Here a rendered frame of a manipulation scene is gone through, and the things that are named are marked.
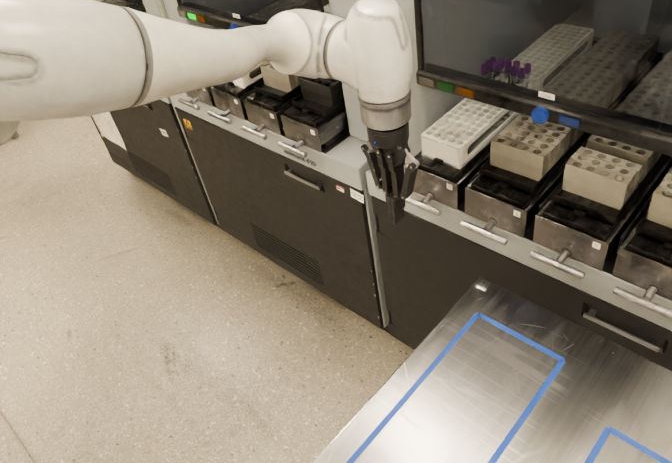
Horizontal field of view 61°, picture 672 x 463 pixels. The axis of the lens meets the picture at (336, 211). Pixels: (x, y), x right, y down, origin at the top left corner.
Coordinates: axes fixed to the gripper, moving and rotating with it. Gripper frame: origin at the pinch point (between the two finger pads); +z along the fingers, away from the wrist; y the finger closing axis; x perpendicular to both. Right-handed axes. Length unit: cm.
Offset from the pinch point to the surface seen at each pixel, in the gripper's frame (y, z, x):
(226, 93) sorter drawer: 71, 0, -12
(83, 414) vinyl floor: 84, 80, 65
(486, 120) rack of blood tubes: -3.7, -6.2, -27.3
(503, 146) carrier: -12.5, -7.5, -19.1
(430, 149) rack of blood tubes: 2.4, -3.7, -15.4
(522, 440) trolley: -44, -2, 29
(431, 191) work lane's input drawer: -0.2, 4.1, -11.7
